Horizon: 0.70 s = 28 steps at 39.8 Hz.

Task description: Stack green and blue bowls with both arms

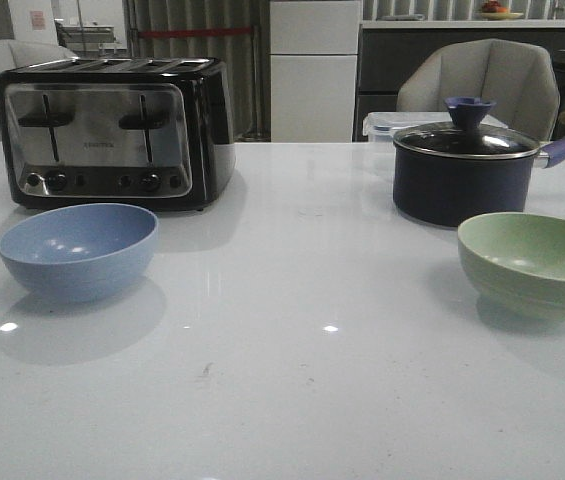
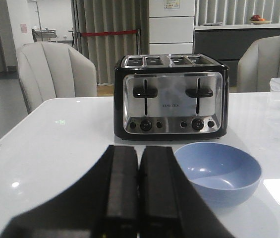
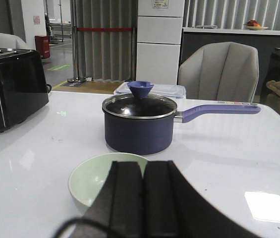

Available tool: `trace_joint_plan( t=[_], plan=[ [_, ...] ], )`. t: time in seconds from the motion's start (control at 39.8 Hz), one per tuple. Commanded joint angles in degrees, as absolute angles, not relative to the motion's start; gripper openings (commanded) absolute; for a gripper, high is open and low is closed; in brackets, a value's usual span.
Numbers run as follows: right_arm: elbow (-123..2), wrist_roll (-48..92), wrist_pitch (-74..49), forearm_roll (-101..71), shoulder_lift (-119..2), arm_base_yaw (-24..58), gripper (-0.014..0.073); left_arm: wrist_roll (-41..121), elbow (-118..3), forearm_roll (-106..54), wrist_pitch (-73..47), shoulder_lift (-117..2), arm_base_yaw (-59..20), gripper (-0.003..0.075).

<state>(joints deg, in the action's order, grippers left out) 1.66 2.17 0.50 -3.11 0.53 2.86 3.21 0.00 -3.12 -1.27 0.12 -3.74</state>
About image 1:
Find blue bowl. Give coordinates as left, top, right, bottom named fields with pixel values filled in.
left=0, top=203, right=159, bottom=303

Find green bowl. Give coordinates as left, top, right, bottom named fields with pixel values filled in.
left=457, top=212, right=565, bottom=320

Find clear plastic storage container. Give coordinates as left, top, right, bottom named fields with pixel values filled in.
left=361, top=112, right=451, bottom=142

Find dark blue saucepan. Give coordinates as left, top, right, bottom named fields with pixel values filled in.
left=393, top=137, right=565, bottom=227

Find black and chrome toaster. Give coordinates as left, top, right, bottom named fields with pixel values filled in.
left=0, top=58, right=236, bottom=211

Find white refrigerator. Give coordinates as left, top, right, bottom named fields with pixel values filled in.
left=269, top=1, right=362, bottom=143

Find dark kitchen counter cabinet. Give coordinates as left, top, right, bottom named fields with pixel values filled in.
left=353, top=20, right=565, bottom=141

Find glass pot lid blue knob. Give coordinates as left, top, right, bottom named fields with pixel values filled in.
left=393, top=96, right=540, bottom=160

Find grey chair right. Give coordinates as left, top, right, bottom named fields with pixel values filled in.
left=396, top=38, right=560, bottom=141

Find fruit plate on counter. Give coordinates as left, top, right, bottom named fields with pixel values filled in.
left=478, top=0, right=523, bottom=20

